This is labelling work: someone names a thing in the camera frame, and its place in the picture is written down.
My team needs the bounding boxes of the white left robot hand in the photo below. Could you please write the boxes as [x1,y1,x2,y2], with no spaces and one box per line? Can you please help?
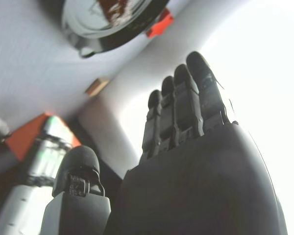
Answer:
[40,50,289,235]

